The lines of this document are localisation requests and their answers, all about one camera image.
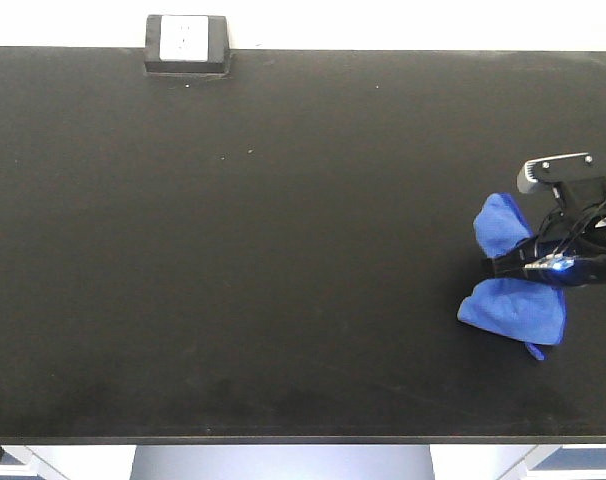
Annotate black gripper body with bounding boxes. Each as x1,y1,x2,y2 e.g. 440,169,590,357
483,219,606,288

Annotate blue microfiber cloth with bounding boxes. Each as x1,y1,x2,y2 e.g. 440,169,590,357
457,193,567,361

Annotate black white power outlet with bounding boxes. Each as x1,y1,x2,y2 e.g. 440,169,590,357
144,14,231,76

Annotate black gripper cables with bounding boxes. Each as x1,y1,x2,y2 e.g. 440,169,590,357
532,187,606,271

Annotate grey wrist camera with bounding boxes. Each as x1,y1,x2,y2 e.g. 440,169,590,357
516,152,595,194

